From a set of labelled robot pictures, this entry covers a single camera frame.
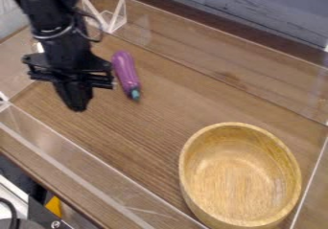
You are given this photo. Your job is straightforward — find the black device with yellow label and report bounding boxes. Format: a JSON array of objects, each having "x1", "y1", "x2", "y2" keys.
[{"x1": 25, "y1": 194, "x2": 78, "y2": 229}]

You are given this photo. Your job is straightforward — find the clear acrylic corner bracket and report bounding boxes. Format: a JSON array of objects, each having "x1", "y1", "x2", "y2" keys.
[{"x1": 82, "y1": 0, "x2": 128, "y2": 34}]

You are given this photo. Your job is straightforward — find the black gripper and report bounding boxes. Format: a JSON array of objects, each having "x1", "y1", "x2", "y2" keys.
[{"x1": 22, "y1": 32, "x2": 114, "y2": 111}]

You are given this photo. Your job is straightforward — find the black cable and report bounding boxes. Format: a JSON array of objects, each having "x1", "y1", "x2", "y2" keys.
[{"x1": 0, "y1": 196, "x2": 21, "y2": 229}]

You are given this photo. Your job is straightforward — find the brown wooden bowl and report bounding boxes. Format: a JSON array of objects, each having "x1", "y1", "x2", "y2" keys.
[{"x1": 179, "y1": 122, "x2": 303, "y2": 229}]

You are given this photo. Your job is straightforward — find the purple toy eggplant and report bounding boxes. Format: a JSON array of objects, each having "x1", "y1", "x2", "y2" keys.
[{"x1": 112, "y1": 51, "x2": 141, "y2": 101}]

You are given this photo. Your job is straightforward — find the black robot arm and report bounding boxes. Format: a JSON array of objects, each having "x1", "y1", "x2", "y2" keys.
[{"x1": 15, "y1": 0, "x2": 114, "y2": 112}]

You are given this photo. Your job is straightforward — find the clear acrylic wall panels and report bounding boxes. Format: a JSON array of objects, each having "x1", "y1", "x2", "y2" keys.
[{"x1": 0, "y1": 0, "x2": 328, "y2": 229}]

